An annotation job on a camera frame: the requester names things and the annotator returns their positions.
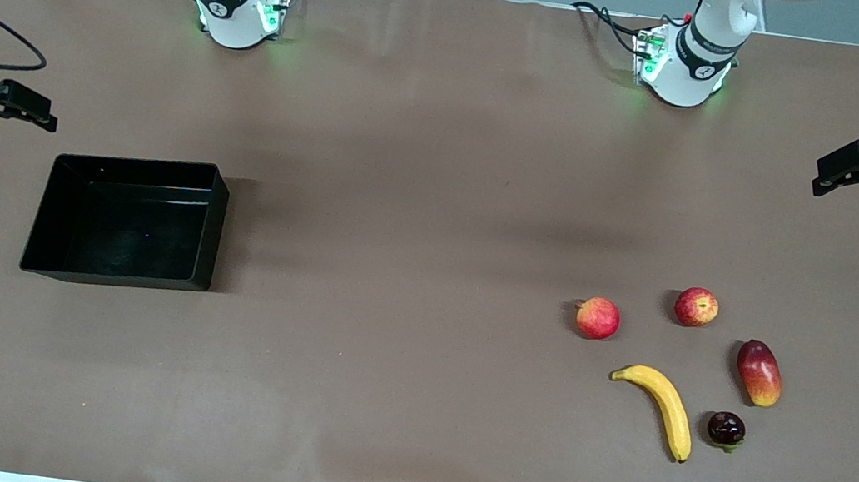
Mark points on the black plastic box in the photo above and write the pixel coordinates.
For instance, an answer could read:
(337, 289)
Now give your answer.
(128, 232)

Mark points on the round red apple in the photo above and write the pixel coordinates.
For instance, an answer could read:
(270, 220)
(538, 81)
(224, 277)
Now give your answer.
(696, 307)

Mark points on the yellow banana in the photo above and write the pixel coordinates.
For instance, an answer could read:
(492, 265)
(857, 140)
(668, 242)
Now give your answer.
(667, 401)

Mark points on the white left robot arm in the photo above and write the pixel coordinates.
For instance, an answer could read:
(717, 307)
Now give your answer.
(691, 84)

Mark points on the red apple left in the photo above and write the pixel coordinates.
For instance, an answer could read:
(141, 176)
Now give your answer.
(598, 318)

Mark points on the red yellow mango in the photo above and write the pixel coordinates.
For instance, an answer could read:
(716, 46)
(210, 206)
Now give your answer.
(760, 373)

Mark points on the dark purple mangosteen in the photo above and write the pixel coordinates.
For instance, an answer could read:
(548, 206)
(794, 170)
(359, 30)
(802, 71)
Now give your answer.
(726, 429)

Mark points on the brown table cover sheet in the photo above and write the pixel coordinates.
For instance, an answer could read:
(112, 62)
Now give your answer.
(413, 356)

